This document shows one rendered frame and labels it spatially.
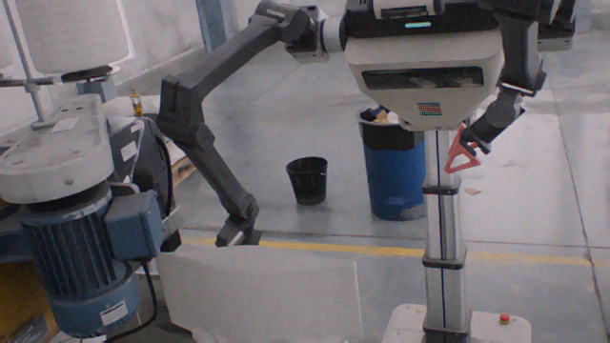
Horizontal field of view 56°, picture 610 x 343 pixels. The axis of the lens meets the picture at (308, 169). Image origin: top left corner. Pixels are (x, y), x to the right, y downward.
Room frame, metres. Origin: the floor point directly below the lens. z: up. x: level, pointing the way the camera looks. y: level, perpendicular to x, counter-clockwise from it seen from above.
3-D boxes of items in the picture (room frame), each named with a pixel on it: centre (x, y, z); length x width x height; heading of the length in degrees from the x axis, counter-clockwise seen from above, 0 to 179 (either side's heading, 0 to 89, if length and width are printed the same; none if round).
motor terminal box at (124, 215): (0.92, 0.31, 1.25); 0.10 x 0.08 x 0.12; 4
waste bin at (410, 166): (3.34, -0.57, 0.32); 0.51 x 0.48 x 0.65; 159
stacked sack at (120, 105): (4.70, 1.35, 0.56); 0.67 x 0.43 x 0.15; 69
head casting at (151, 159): (1.36, 0.54, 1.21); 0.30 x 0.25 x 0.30; 69
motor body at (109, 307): (0.91, 0.42, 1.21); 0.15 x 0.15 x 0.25
